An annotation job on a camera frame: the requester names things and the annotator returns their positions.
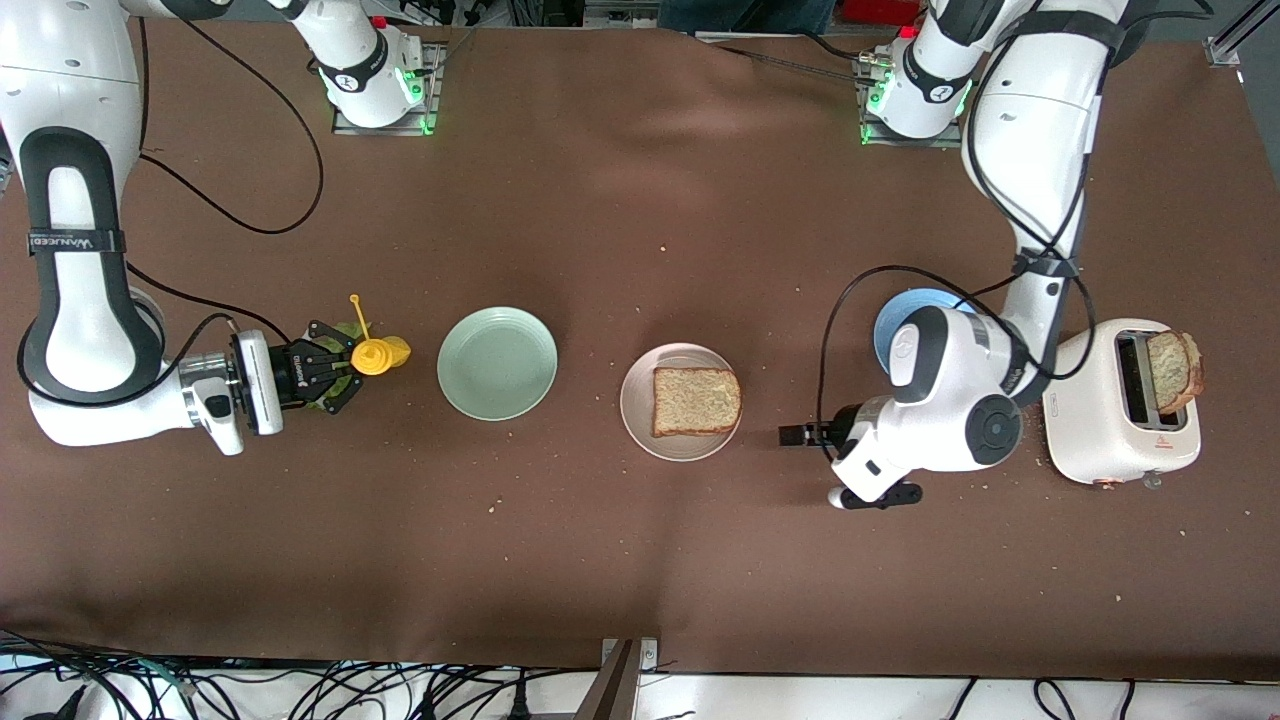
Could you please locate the yellow mustard squeeze bottle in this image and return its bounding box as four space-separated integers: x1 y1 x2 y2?
350 293 412 377

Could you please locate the brown bread slice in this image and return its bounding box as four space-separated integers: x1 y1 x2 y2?
653 367 743 439
1145 330 1205 416

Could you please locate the beige plate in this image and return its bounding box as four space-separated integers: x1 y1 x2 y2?
619 343 744 463

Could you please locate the mint green plate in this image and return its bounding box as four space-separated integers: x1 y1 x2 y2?
437 306 559 422

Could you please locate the blue plate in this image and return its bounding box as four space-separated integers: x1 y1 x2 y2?
873 288 976 376

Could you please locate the brown tablecloth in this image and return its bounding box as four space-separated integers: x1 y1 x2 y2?
0 18 1280 683

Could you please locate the white toaster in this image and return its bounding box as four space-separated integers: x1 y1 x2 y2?
1043 318 1202 491

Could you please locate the grey metal bar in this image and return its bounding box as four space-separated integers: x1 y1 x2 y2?
575 640 637 720

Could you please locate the red box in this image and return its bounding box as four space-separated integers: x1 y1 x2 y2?
840 0 923 26

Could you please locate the silver metal bracket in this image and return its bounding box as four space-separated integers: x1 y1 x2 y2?
602 638 661 671

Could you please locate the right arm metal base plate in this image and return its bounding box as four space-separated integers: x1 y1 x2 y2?
332 40 448 136

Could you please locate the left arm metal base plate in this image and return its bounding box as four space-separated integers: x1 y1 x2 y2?
855 50 966 149

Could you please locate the black looped floor cable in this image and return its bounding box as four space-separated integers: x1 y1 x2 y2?
1033 678 1079 720

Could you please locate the teal floor cable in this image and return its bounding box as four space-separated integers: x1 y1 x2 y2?
140 658 196 696

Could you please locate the black tabletop cable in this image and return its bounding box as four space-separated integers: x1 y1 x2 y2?
700 30 881 86

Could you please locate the black floor cable bundle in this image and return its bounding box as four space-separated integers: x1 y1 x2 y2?
0 628 571 720

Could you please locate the aluminium frame profile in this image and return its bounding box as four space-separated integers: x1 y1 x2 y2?
1205 0 1280 69

